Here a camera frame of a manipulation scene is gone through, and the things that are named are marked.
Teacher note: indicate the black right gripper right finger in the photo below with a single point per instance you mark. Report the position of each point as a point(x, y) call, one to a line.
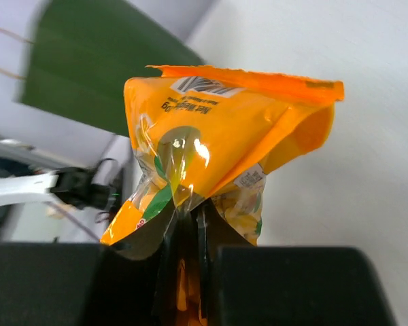
point(290, 285)

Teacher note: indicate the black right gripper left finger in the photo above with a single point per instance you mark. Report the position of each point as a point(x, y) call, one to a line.
point(129, 283)

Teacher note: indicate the orange snack bag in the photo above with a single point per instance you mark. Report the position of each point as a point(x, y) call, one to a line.
point(205, 136)

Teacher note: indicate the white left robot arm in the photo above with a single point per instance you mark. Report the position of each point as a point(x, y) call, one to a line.
point(70, 185)

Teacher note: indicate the aluminium table frame rail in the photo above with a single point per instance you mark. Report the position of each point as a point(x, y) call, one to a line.
point(13, 149)

